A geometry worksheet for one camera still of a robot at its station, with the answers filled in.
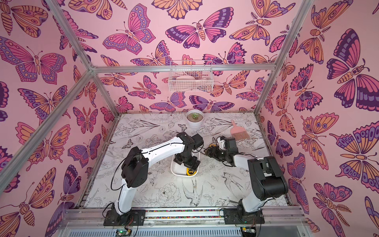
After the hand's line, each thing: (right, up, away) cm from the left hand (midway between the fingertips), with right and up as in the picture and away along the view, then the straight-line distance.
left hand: (191, 167), depth 86 cm
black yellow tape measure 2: (+14, +11, +13) cm, 22 cm away
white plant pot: (+2, +26, +15) cm, 30 cm away
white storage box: (-7, -3, +2) cm, 7 cm away
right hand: (+10, +7, +7) cm, 14 cm away
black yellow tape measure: (-1, -3, +1) cm, 4 cm away
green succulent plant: (+3, +31, +17) cm, 36 cm away
